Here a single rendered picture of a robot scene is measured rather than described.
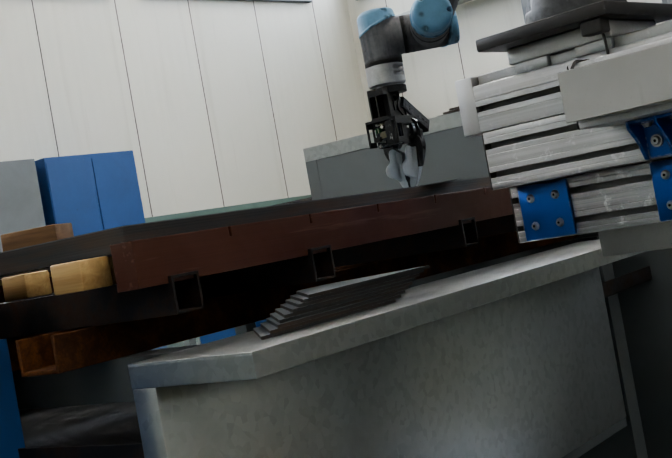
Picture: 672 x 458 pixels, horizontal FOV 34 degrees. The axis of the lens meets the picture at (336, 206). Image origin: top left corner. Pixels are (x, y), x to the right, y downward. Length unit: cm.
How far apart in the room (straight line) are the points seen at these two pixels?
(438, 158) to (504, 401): 114
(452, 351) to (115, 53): 1039
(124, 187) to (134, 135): 111
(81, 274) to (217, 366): 26
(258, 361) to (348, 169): 196
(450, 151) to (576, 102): 149
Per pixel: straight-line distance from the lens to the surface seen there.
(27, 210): 1040
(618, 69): 146
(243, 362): 122
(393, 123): 213
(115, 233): 144
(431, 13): 202
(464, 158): 294
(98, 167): 1087
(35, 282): 183
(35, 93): 1143
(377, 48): 216
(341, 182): 316
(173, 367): 130
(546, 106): 166
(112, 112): 1186
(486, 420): 193
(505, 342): 201
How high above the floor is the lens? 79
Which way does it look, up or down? 1 degrees up
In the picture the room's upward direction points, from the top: 10 degrees counter-clockwise
